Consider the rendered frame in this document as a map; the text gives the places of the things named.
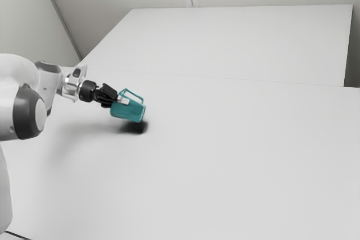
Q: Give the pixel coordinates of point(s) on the teal faceted mug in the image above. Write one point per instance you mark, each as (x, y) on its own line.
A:
(128, 109)

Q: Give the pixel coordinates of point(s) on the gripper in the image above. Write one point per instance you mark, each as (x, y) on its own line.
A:
(87, 91)

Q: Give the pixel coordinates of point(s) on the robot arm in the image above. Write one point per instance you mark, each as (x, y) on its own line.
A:
(19, 94)

